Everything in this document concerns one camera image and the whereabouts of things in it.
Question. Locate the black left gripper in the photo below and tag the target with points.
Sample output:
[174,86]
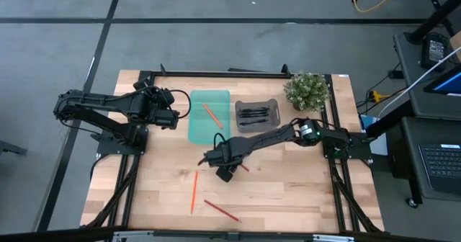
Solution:
[162,110]

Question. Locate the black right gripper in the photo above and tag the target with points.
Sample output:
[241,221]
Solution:
[228,155]

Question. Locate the orange pencil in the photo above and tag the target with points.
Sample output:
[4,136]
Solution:
[212,116]
[194,191]

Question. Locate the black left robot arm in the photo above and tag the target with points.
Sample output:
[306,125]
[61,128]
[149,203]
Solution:
[108,99]

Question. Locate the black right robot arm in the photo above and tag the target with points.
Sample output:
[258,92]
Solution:
[266,139]

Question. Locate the teal translucent plastic bin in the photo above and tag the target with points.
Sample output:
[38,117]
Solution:
[201,126]

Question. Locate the grey translucent plastic bin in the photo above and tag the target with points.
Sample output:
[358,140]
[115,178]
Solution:
[273,119]

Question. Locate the silver aluminium crossbar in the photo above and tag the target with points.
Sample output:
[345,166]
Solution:
[133,235]

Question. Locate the small potted green plant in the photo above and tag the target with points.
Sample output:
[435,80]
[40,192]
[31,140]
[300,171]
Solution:
[306,90]

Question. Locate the grey furniture leg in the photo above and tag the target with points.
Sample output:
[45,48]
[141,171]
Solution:
[11,147]

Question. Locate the white label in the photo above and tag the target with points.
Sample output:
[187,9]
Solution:
[343,76]

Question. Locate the white box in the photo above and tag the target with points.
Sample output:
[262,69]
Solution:
[378,146]

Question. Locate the yellow plug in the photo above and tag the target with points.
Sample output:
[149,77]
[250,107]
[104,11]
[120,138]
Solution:
[375,97]

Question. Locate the dark grey desk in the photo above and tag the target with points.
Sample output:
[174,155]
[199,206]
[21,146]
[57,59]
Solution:
[408,134]

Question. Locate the black power adapter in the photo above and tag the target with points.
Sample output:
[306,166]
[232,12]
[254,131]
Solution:
[395,74]

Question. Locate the black caster wheel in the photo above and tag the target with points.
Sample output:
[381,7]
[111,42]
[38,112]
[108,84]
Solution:
[412,202]

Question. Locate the black laptop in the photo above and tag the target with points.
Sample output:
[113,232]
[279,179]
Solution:
[443,166]

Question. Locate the monitor with blue screen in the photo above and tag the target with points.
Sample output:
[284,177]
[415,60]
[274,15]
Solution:
[448,83]

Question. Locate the black stand leg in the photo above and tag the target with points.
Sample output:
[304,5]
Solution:
[432,18]

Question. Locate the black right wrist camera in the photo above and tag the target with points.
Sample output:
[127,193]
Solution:
[224,174]

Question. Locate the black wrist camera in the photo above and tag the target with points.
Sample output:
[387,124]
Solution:
[140,85]
[224,174]

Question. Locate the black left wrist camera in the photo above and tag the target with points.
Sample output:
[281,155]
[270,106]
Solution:
[140,85]

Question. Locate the black frame clip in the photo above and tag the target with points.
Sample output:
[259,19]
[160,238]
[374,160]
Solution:
[285,69]
[163,69]

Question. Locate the black aluminium table frame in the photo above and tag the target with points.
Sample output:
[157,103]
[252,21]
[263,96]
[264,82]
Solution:
[216,74]

